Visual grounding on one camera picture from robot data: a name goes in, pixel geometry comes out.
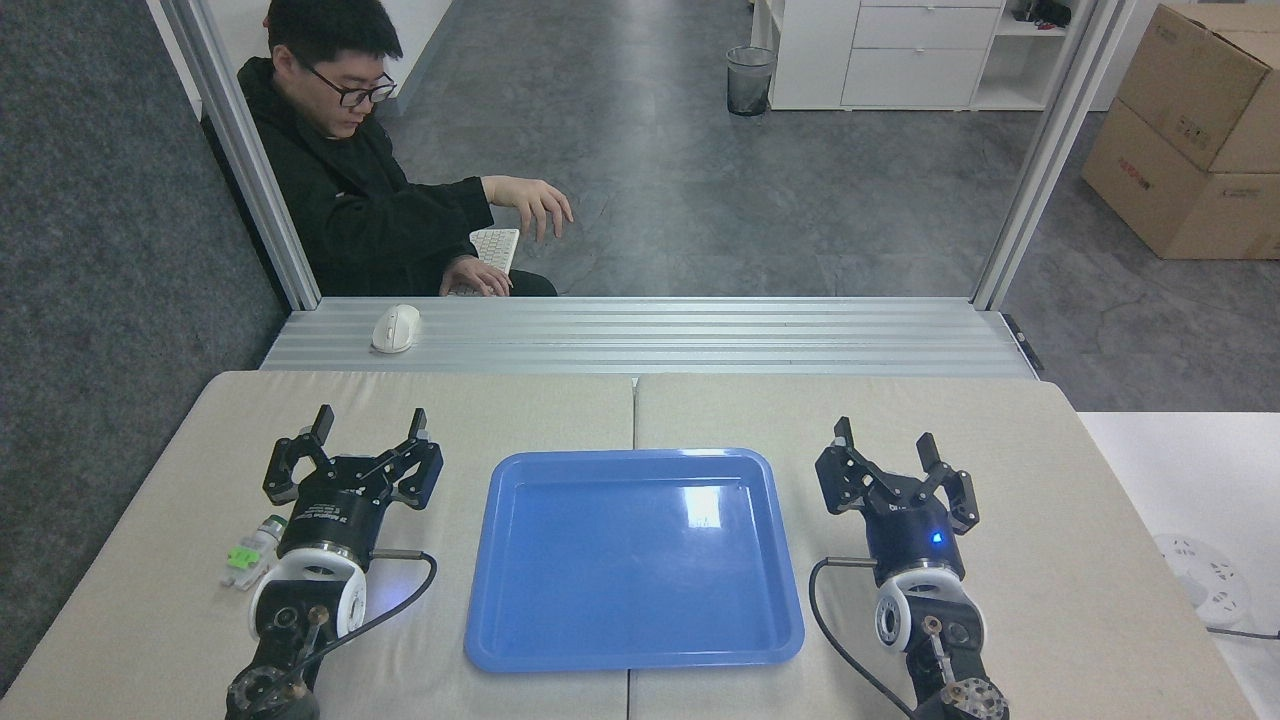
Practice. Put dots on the blue plastic tray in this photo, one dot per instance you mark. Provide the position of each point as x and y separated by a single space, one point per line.
620 580

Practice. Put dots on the large cardboard box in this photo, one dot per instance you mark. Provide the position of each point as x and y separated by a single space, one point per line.
1150 190

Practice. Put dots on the beige table mat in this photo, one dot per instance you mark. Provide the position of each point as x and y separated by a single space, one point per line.
350 420
1050 600

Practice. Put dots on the mesh waste bin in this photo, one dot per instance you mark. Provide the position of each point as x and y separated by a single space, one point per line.
750 80

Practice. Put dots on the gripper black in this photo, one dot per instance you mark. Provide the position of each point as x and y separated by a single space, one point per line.
910 540
330 515

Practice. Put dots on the white round power socket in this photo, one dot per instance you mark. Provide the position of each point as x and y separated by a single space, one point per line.
1200 580

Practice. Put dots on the person's left hand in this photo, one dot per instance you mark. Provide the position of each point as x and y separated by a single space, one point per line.
530 200

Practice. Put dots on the silver aluminium rail bench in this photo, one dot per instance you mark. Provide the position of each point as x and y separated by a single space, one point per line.
700 335

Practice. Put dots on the silver frame post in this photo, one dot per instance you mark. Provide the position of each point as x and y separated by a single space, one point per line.
1050 150
252 170

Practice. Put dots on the small cardboard box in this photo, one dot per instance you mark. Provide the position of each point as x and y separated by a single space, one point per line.
1200 80

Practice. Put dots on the green white switch part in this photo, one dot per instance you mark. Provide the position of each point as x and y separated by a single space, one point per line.
245 558

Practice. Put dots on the white drawer cabinet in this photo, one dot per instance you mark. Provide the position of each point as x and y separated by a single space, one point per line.
920 70

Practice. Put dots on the black item on shelf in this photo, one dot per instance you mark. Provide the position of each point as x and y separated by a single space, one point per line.
1045 12

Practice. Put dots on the white keyboard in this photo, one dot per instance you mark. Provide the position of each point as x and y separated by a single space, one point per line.
497 245

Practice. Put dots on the white computer mouse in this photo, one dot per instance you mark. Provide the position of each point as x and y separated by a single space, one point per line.
396 328

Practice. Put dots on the black bench end bracket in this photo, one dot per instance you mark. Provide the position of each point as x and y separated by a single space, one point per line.
1025 343

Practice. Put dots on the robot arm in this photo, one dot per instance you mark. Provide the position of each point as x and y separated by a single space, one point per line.
300 580
905 615

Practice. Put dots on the person's right hand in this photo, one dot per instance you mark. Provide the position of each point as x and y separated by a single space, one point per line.
478 275

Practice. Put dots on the person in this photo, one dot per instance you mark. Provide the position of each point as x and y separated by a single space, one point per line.
340 210

